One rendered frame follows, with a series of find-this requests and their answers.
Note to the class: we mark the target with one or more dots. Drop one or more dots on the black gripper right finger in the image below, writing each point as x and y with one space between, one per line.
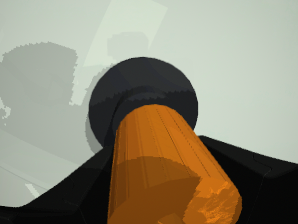
268 187

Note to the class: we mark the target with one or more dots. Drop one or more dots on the dark grey round pedestal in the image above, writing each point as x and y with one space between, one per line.
132 84

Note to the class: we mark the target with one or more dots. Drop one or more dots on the orange knob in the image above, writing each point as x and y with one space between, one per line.
163 174

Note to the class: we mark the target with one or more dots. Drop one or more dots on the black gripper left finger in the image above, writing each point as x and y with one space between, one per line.
81 198

